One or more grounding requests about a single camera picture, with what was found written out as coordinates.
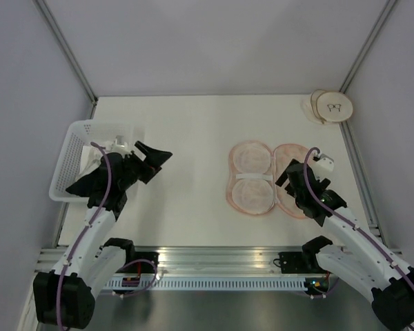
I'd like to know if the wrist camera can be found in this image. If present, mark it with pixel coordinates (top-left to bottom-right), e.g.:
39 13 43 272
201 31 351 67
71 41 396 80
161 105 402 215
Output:
102 135 131 156
313 152 335 172

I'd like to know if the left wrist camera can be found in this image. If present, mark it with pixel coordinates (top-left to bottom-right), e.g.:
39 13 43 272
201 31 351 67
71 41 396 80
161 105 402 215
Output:
102 135 131 156

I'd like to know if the white plastic basket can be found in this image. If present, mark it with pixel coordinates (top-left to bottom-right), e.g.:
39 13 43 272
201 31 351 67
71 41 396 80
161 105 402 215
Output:
49 119 133 203

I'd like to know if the white slotted cable duct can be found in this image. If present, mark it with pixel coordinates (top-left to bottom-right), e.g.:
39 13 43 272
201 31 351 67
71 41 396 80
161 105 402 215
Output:
103 277 307 292

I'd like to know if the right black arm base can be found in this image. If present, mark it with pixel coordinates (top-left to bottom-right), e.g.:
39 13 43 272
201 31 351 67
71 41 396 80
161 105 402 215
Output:
273 251 319 274

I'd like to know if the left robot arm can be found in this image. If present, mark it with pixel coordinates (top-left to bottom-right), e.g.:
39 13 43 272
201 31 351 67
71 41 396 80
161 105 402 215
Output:
32 141 173 330

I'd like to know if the aluminium rail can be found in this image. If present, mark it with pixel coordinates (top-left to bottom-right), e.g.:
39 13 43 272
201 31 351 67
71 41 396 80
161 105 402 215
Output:
37 245 410 276

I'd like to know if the floral laundry bag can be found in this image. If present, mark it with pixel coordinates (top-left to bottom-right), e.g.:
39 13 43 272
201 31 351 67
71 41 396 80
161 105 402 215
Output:
226 141 308 219

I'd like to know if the black garment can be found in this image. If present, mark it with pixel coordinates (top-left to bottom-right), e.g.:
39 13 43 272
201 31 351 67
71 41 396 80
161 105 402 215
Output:
66 168 101 198

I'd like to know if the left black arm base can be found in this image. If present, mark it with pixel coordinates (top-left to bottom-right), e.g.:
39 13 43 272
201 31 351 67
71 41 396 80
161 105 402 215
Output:
122 251 159 277

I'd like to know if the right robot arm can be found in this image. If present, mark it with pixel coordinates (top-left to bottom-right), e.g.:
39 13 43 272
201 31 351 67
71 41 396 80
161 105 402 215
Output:
276 159 414 330

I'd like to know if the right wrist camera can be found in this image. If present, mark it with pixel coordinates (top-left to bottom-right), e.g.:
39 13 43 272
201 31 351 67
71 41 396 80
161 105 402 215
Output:
313 152 335 172

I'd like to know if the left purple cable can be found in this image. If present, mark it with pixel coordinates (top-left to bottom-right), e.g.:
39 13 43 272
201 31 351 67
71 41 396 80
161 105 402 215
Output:
55 141 158 328

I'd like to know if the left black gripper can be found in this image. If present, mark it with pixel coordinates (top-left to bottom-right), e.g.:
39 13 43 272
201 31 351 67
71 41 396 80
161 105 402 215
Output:
119 141 173 190

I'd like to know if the white bra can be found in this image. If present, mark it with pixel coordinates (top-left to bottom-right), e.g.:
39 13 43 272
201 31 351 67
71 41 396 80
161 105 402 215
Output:
75 141 105 180

